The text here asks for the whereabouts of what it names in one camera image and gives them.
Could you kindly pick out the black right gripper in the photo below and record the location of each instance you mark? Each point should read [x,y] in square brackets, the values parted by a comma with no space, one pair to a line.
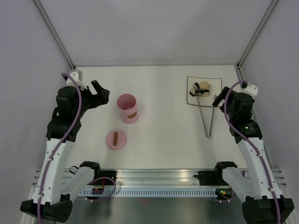
[219,98]

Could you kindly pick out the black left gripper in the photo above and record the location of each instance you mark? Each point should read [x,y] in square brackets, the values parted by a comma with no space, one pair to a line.
[102,97]

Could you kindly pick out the sushi roll piece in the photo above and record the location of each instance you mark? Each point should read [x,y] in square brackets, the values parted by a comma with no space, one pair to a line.
[196,86]
[203,93]
[193,92]

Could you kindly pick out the round beige bun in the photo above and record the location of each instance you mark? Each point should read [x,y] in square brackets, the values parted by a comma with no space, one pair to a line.
[204,85]

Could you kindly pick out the metal tongs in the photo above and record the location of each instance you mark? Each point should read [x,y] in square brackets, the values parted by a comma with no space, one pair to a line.
[207,129]

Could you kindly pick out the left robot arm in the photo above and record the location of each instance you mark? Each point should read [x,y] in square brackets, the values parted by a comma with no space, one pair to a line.
[51,200]

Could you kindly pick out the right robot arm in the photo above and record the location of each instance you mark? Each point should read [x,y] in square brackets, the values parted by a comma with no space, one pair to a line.
[262,200]

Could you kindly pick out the pink cylindrical lunch box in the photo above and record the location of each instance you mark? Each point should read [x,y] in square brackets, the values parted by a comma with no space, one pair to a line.
[127,105]

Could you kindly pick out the pink lunch box lid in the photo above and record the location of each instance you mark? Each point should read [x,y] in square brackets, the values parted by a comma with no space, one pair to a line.
[116,140]

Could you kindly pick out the white square plate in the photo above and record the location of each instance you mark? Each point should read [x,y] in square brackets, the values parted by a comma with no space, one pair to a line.
[216,87]

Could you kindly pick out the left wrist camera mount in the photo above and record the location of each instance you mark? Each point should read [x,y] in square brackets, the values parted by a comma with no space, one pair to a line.
[78,78]

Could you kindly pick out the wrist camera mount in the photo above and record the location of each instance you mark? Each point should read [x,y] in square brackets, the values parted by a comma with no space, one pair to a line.
[78,78]
[250,89]

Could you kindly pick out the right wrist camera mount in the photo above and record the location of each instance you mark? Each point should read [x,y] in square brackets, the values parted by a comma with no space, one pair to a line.
[250,89]

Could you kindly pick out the right frame post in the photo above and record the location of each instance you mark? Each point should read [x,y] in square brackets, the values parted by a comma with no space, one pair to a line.
[269,10]

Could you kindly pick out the frame post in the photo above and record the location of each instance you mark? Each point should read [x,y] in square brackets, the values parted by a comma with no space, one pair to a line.
[46,19]
[269,10]

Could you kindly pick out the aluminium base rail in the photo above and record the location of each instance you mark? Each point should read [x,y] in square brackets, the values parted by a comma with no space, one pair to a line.
[130,178]

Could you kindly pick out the white cable duct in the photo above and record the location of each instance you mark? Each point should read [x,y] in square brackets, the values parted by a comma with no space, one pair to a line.
[165,192]

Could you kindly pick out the left frame post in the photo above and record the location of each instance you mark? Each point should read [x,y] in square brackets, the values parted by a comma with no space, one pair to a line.
[46,19]

